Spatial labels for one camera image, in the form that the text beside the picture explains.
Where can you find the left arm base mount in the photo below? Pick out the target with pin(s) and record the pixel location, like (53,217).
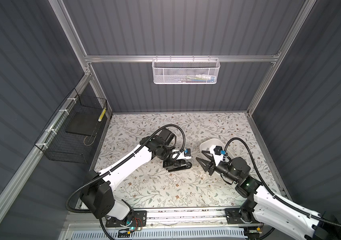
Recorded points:
(134,221)

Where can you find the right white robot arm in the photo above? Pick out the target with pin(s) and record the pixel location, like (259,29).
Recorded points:
(264,206)

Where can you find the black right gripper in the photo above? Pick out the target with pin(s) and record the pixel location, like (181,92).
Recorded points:
(211,165)

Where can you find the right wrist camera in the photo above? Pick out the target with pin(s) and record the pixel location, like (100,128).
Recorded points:
(218,151)

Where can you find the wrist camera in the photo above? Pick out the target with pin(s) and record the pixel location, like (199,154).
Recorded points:
(186,154)
(218,151)

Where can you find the yellow marker pen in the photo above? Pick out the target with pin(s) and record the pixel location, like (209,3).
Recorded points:
(102,115)

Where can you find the black wire basket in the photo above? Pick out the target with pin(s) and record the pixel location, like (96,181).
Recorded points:
(57,145)

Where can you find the white wire mesh basket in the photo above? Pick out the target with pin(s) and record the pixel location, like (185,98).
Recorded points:
(185,71)

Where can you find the black foam pad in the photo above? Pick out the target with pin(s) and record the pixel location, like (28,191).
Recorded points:
(83,124)

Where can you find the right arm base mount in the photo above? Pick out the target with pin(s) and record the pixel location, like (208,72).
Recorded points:
(234,217)

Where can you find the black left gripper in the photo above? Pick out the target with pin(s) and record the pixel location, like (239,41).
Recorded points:
(170,148)

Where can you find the white oval plastic tray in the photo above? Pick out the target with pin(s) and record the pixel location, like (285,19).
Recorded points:
(209,146)

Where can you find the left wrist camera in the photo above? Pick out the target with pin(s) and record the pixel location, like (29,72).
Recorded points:
(186,154)

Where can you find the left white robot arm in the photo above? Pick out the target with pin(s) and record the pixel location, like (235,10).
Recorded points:
(98,197)

